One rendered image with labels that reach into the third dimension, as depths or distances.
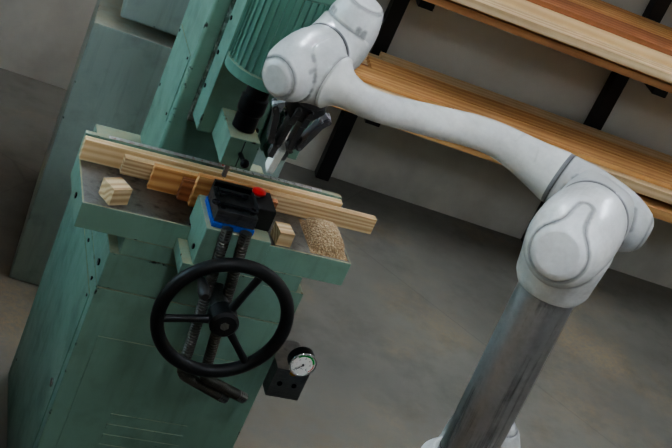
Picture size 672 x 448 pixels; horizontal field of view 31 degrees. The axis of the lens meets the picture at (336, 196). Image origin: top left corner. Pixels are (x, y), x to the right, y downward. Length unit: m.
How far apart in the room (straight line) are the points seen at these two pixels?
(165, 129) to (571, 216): 1.17
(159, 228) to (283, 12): 0.51
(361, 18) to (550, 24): 2.42
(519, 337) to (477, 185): 3.33
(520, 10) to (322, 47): 2.51
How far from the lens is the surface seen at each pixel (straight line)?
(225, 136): 2.61
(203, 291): 2.34
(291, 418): 3.71
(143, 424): 2.84
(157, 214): 2.53
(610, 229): 1.98
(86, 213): 2.50
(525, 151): 2.16
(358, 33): 2.21
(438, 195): 5.36
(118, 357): 2.71
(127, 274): 2.59
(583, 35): 4.65
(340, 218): 2.77
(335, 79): 2.10
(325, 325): 4.21
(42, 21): 5.01
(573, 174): 2.14
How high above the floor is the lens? 2.10
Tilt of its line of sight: 24 degrees down
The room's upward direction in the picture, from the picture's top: 25 degrees clockwise
